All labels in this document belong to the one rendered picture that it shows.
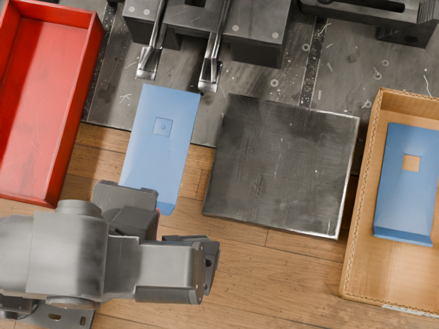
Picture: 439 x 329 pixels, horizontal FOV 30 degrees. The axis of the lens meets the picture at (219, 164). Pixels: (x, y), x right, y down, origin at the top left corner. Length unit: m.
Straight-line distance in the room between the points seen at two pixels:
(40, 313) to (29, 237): 0.37
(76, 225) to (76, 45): 0.48
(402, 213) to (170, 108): 0.31
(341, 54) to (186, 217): 0.29
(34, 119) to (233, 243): 0.31
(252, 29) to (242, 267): 0.29
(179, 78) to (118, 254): 0.41
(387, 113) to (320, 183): 0.13
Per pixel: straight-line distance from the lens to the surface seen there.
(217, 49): 1.00
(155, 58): 1.00
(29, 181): 1.07
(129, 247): 0.72
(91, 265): 0.68
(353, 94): 1.08
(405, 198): 1.04
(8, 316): 0.92
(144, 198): 0.83
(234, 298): 1.01
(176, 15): 1.02
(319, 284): 1.02
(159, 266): 0.71
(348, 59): 1.09
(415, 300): 1.02
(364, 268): 1.02
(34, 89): 1.11
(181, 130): 0.96
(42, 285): 0.67
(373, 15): 1.04
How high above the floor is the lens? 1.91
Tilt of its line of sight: 75 degrees down
